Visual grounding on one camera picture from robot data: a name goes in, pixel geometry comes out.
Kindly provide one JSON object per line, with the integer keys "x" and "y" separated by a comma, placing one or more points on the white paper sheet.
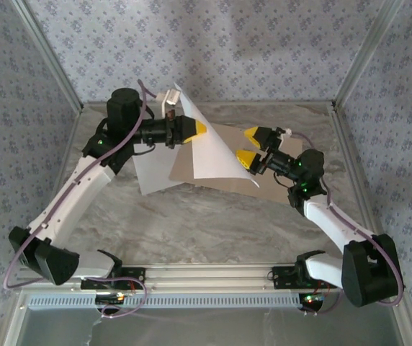
{"x": 155, "y": 173}
{"x": 213, "y": 155}

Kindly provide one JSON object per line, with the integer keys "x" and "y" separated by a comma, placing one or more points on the aluminium side rail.
{"x": 350, "y": 162}
{"x": 59, "y": 180}

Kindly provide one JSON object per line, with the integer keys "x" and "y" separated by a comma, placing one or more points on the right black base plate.
{"x": 283, "y": 279}

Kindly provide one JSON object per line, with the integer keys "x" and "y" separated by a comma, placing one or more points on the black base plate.
{"x": 283, "y": 279}
{"x": 137, "y": 272}

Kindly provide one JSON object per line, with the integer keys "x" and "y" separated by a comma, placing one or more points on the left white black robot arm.
{"x": 76, "y": 194}

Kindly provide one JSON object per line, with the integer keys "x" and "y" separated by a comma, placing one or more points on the aluminium front rail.
{"x": 206, "y": 277}

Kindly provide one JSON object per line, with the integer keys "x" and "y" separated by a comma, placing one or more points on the grey metal lower tray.
{"x": 206, "y": 328}

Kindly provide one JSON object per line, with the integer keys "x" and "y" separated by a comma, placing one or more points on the aluminium frame post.
{"x": 50, "y": 54}
{"x": 365, "y": 54}

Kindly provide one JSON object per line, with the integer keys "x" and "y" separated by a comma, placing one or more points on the aluminium back rail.
{"x": 263, "y": 104}

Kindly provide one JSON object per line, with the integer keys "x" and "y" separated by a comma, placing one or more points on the brown cardboard folder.
{"x": 229, "y": 134}

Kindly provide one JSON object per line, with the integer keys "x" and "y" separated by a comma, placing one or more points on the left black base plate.
{"x": 137, "y": 272}

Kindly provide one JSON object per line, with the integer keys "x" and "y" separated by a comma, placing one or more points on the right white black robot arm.
{"x": 321, "y": 216}

